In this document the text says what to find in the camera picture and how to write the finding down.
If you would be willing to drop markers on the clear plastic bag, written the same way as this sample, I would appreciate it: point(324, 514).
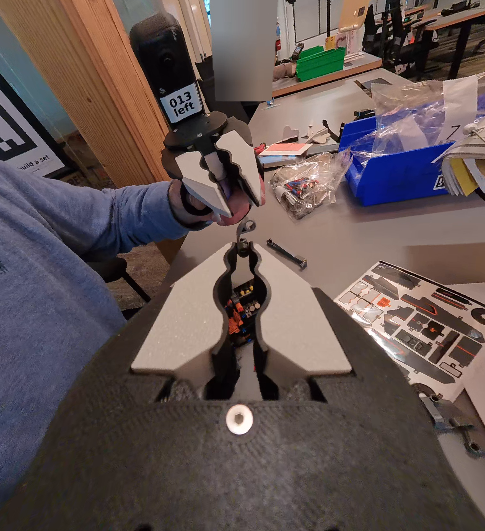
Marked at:
point(412, 108)

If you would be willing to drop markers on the dark grey lego bracket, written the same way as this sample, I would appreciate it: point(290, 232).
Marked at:
point(437, 408)

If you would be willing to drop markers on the white foam cutouts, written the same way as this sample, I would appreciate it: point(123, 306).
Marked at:
point(308, 135)

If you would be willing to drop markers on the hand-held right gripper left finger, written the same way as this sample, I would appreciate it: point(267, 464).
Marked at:
point(184, 323)

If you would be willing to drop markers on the tan cardboard board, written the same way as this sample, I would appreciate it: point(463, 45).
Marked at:
point(352, 14)

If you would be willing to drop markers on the partly built lego car chassis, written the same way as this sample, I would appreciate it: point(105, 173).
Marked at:
point(242, 309)

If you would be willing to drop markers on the person's left forearm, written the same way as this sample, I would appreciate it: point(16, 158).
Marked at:
point(134, 215)

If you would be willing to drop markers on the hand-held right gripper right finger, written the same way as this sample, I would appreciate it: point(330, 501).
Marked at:
point(300, 327)

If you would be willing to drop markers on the small grey lego connector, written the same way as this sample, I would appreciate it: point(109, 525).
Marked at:
point(246, 227)

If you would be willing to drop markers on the plastic bag of lego parts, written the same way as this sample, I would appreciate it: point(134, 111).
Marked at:
point(304, 186)

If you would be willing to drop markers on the black office chair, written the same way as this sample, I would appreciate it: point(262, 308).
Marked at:
point(408, 45)

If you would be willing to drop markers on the black-white framed poster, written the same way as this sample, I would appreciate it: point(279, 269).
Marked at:
point(1, 124)

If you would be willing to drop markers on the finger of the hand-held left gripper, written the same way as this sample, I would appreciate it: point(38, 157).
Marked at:
point(244, 161)
point(201, 186)

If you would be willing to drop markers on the lego instruction booklet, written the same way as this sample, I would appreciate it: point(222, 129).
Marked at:
point(466, 145)

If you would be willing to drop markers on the pink paper card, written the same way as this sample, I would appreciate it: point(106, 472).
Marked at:
point(286, 149)

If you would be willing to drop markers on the black stool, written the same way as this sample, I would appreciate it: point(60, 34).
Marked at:
point(109, 265)

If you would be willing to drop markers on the person's left hand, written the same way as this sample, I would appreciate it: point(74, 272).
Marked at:
point(236, 211)

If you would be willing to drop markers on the lego sticker sheet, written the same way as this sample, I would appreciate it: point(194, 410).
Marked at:
point(412, 315)

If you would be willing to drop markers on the blue plastic bin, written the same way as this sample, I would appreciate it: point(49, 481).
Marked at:
point(391, 178)

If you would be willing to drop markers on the wooden pillar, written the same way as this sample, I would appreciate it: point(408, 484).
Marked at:
point(80, 83)

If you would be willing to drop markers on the small black device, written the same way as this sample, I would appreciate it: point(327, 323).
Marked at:
point(363, 114)

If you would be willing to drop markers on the green plastic bin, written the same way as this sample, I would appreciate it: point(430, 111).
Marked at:
point(321, 68)
point(311, 52)

